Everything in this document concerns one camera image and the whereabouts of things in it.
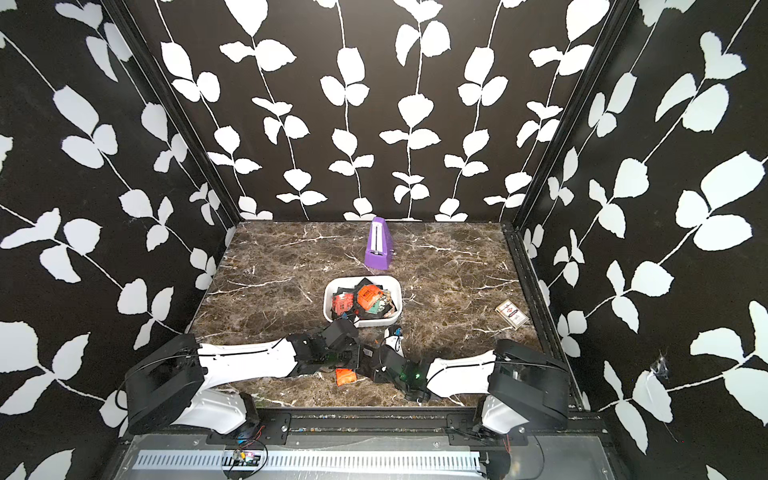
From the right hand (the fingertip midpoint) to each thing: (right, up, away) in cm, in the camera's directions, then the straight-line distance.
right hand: (370, 362), depth 84 cm
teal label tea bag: (+3, +14, +8) cm, 17 cm away
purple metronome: (+2, +31, +19) cm, 37 cm away
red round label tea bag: (-9, +16, +10) cm, 21 cm away
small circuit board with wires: (-30, -18, -14) cm, 38 cm away
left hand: (0, +3, -1) cm, 3 cm away
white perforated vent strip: (-36, -18, -14) cm, 43 cm away
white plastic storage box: (0, +16, +9) cm, 18 cm away
